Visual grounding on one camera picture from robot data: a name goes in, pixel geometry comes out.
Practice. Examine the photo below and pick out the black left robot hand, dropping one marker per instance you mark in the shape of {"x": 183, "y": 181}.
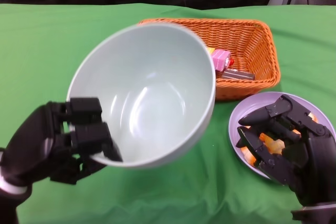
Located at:
{"x": 31, "y": 142}

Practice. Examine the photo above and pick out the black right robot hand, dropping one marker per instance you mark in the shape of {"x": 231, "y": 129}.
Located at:
{"x": 320, "y": 161}

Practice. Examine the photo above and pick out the orange-striped bread with dark hole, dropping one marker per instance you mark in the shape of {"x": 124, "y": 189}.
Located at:
{"x": 273, "y": 144}

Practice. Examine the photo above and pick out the orange-striped bread without dark hole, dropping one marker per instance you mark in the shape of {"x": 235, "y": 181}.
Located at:
{"x": 248, "y": 155}

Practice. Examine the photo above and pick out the grey-green ribbed bowl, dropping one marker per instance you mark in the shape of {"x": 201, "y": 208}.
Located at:
{"x": 157, "y": 90}

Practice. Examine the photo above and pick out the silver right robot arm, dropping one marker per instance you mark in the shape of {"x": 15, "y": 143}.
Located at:
{"x": 315, "y": 213}

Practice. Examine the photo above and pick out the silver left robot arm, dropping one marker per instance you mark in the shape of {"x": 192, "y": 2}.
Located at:
{"x": 8, "y": 208}

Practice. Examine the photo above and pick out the white round plate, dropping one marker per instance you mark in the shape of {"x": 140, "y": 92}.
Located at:
{"x": 246, "y": 106}

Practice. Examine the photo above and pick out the chocolate layered cake slice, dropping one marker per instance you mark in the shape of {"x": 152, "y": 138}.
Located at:
{"x": 236, "y": 75}

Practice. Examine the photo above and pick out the orange wicker basket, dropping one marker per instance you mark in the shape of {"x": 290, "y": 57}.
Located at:
{"x": 249, "y": 37}

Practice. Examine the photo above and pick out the small pink striped cake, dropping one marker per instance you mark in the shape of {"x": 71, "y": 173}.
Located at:
{"x": 219, "y": 60}

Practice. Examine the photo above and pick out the small yellow cake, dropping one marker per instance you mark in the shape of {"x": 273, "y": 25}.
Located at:
{"x": 210, "y": 50}

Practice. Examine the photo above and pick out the green tablecloth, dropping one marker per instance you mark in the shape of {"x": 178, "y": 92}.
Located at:
{"x": 39, "y": 51}

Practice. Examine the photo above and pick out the red cherry cream piece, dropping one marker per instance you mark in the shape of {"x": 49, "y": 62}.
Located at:
{"x": 230, "y": 62}

